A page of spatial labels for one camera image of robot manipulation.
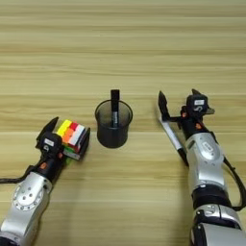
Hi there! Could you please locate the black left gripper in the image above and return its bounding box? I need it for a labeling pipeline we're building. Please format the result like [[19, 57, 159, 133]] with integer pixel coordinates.
[[30, 116, 91, 185]]

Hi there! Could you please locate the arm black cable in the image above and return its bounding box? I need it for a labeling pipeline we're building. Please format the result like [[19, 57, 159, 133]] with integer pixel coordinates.
[[210, 131, 246, 212], [0, 164, 42, 185]]

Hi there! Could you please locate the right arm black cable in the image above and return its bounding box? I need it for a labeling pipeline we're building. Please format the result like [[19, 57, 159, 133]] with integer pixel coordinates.
[[210, 131, 246, 212]]

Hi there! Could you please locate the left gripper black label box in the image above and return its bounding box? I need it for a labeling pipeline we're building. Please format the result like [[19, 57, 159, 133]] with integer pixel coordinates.
[[37, 132, 63, 156]]

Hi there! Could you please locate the white marker black cap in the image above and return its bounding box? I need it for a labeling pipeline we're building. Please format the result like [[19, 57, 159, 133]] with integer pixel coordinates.
[[159, 116, 190, 167]]

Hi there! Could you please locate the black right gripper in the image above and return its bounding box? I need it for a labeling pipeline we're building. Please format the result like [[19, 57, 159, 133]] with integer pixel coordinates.
[[158, 88, 215, 138]]

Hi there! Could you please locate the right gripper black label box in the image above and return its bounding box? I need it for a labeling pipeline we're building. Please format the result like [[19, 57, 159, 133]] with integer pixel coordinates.
[[186, 93, 209, 113]]

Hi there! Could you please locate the black mesh pen cup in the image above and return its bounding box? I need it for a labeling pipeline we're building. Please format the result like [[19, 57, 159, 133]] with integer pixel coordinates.
[[94, 99, 134, 149]]

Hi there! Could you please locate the black marker pen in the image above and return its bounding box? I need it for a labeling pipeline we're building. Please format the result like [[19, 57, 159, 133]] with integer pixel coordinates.
[[110, 88, 121, 128]]

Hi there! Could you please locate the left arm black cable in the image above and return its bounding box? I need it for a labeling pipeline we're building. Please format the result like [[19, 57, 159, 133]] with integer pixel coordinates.
[[0, 164, 42, 185]]

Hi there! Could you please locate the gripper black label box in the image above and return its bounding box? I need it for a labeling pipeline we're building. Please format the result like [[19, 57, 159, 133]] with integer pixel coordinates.
[[186, 93, 209, 113], [37, 132, 63, 156]]

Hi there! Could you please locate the multicolour puzzle cube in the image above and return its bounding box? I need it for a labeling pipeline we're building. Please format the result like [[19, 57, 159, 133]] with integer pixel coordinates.
[[57, 119, 86, 155]]

